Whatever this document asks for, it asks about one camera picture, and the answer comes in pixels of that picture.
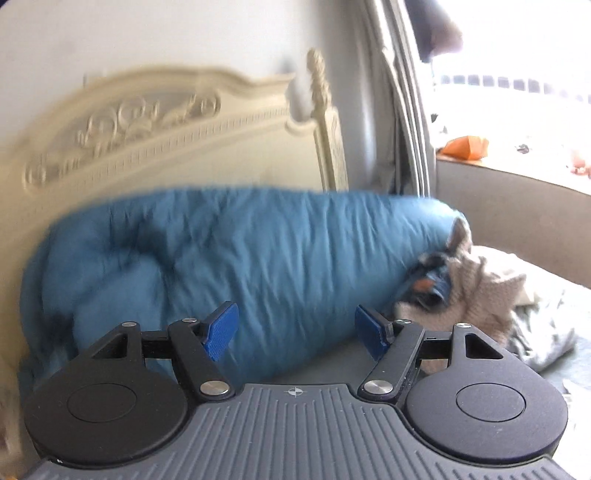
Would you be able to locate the blue duvet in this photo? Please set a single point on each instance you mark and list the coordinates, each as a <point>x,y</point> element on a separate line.
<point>296,263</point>

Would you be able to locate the grey curtain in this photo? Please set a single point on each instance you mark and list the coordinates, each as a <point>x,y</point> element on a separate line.
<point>374,70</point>

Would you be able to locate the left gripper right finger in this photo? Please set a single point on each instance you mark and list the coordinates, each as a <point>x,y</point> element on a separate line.
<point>460,391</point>

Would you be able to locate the dark patterned cloth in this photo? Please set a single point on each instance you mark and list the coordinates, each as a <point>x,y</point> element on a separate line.
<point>428,284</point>

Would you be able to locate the cream carved headboard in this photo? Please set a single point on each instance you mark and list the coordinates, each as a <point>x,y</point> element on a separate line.
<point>140,130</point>

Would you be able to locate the beige patterned garment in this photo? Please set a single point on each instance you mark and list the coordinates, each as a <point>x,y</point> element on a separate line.
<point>484,292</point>

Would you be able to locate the grey-green crumpled garment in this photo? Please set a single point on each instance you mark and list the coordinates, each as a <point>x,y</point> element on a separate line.
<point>546,321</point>

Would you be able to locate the orange object on sill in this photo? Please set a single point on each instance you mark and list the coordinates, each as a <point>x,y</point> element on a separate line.
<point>466,148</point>

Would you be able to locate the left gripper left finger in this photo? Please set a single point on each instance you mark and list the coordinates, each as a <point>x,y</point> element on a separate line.
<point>131,392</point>

